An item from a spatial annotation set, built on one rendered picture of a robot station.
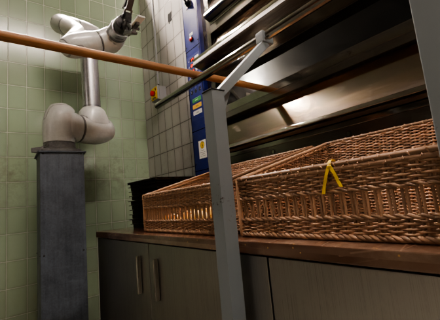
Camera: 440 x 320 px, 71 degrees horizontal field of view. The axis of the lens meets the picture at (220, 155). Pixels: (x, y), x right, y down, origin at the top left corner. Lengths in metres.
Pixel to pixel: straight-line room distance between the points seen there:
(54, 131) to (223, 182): 1.22
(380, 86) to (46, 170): 1.49
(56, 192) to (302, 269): 1.33
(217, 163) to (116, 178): 1.66
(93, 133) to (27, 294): 1.01
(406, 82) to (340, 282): 0.71
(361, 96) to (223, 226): 0.70
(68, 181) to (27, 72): 0.91
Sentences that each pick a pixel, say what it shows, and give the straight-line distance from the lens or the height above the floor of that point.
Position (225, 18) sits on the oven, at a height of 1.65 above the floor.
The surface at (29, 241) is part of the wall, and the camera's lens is 2.21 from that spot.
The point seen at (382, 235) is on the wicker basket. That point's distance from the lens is 0.62.
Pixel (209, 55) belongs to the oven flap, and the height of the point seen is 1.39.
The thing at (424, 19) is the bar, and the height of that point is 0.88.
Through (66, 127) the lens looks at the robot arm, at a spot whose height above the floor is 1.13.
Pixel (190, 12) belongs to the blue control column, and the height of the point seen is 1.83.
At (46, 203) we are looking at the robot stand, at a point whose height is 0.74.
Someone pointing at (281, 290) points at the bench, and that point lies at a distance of 0.72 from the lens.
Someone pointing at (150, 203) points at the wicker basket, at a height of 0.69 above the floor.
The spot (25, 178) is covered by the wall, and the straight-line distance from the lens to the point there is 2.22.
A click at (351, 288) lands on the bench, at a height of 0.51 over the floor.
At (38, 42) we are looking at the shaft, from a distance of 1.10.
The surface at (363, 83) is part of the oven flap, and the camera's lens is 1.22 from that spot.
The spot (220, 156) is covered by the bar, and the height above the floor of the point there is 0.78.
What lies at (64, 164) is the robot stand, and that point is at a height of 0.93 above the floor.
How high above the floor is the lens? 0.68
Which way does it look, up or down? 8 degrees up
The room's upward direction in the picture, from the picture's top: 5 degrees counter-clockwise
